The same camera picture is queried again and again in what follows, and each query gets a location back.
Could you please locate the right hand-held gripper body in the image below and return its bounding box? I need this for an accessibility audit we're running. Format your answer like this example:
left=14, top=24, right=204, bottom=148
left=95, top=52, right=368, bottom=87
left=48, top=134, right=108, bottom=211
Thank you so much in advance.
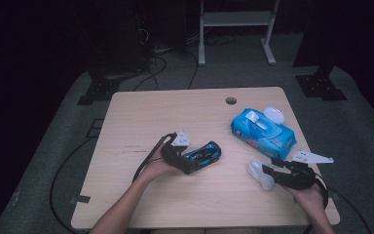
left=270, top=149, right=335, bottom=191

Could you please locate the blue wet wipes pack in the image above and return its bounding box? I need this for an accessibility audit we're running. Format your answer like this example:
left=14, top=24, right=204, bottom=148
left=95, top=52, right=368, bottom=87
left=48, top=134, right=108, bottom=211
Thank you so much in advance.
left=229, top=105, right=298, bottom=162

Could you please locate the black floor cable bundle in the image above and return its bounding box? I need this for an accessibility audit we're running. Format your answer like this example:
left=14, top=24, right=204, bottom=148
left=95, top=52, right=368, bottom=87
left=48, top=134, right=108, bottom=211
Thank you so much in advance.
left=131, top=27, right=200, bottom=93

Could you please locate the white metal stand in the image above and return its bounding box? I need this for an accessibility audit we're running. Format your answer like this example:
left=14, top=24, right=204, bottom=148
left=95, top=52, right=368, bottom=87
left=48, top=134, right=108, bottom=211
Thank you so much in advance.
left=197, top=0, right=281, bottom=67

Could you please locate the blue toy car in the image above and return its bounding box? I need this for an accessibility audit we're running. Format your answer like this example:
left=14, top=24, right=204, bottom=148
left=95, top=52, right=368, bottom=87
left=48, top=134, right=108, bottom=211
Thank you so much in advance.
left=182, top=140, right=223, bottom=174

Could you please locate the long black floor cable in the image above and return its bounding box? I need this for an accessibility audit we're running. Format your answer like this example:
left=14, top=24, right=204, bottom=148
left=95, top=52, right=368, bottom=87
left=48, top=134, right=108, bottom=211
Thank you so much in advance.
left=49, top=136, right=99, bottom=234

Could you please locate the white wet wipe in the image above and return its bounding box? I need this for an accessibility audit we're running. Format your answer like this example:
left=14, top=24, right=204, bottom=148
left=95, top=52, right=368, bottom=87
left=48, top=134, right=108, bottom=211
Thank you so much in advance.
left=245, top=159, right=278, bottom=192

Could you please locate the black stand base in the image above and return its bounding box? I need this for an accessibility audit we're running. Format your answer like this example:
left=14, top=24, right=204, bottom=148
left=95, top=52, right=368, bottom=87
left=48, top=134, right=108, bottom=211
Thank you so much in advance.
left=294, top=64, right=349, bottom=102
left=76, top=75, right=123, bottom=106

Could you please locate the person's left hand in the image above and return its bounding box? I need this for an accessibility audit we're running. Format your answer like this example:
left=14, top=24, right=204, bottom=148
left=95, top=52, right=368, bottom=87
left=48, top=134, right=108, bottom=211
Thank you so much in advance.
left=137, top=146, right=180, bottom=183

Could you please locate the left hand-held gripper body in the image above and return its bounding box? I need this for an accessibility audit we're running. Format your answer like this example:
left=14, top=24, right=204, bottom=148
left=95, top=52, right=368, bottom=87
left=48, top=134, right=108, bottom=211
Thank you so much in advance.
left=160, top=129, right=193, bottom=172

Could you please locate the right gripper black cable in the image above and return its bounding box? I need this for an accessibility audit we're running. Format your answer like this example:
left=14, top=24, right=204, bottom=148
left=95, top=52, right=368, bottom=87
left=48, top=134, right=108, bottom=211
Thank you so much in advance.
left=304, top=174, right=330, bottom=234

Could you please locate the person's right hand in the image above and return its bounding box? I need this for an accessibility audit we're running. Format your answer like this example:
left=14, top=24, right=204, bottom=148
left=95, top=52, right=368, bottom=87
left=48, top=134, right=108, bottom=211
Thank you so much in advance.
left=284, top=183, right=326, bottom=216

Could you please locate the thin black floor cable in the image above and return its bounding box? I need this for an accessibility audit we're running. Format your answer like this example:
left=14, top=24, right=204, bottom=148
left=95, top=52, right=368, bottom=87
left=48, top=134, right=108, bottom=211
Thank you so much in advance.
left=328, top=186, right=374, bottom=234

